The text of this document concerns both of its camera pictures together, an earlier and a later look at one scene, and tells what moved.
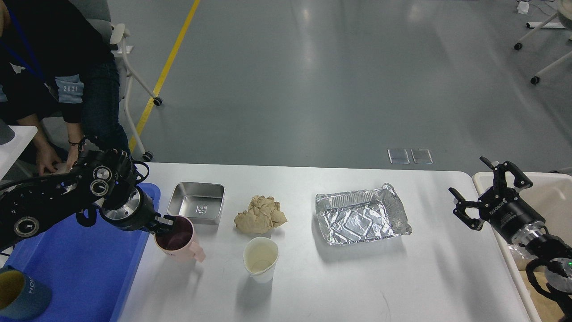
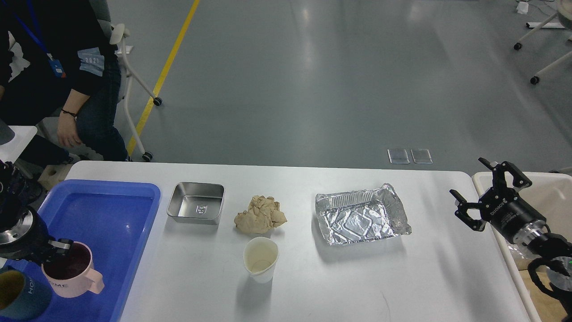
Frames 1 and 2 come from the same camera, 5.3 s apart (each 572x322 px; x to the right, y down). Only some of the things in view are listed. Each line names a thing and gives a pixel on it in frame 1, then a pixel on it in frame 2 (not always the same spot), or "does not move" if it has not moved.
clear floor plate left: (398, 156) does not move
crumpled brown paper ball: (263, 214) does not move
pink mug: (176, 242) to (69, 275)
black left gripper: (132, 211) to (27, 239)
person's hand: (73, 153) to (67, 130)
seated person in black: (58, 73) does not move
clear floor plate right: (422, 156) does not move
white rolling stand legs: (537, 26) does not move
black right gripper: (505, 209) does not move
